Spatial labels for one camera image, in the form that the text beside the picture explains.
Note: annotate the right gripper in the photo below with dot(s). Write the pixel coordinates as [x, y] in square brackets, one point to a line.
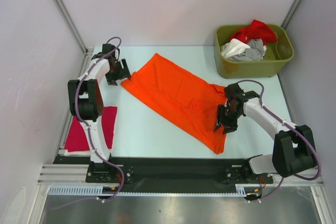
[230, 126]

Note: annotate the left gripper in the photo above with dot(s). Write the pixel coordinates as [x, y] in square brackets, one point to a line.
[124, 73]

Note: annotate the orange t-shirt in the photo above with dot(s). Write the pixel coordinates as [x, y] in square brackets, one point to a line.
[181, 97]

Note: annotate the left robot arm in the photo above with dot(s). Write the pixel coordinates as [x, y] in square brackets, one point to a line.
[86, 104]

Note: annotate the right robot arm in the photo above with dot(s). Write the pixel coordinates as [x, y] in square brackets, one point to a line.
[294, 152]

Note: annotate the white t-shirt in bin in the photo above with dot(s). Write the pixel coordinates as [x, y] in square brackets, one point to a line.
[234, 47]

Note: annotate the grey t-shirt in bin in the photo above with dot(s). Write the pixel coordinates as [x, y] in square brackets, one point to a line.
[256, 52]

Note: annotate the olive green plastic bin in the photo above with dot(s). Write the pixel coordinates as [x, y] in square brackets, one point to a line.
[277, 55]

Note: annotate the red t-shirt in bin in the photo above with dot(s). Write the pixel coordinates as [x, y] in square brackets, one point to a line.
[256, 30]

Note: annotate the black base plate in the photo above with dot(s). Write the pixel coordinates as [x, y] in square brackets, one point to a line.
[178, 175]

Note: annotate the aluminium frame rail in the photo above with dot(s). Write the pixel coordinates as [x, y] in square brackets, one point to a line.
[75, 174]

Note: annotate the left aluminium corner post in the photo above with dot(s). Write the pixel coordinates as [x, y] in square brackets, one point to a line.
[71, 25]

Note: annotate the white slotted cable duct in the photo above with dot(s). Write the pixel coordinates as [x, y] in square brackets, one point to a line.
[107, 191]

